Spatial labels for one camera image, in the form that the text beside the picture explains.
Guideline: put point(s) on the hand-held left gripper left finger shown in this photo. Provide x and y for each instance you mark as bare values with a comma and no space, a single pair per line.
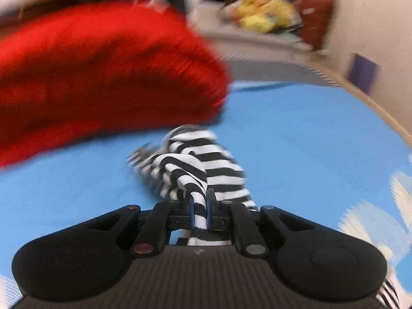
191,214

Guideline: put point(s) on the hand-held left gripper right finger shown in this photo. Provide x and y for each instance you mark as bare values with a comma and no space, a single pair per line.
210,212

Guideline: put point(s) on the black white striped garment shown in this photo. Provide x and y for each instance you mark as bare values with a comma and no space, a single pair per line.
206,157

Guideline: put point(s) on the blue patterned bed sheet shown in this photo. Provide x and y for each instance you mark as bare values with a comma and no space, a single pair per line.
305,135

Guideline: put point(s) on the grey mattress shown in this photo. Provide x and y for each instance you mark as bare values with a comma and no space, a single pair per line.
273,70

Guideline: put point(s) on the red folded blanket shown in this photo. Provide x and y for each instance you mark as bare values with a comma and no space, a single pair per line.
96,70

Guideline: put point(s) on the purple paper bag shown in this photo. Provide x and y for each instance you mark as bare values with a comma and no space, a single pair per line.
363,72

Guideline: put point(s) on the yellow plush toy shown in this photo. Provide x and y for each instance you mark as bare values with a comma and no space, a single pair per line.
251,6
283,11

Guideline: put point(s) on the dark red cushion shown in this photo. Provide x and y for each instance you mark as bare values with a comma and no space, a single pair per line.
315,22

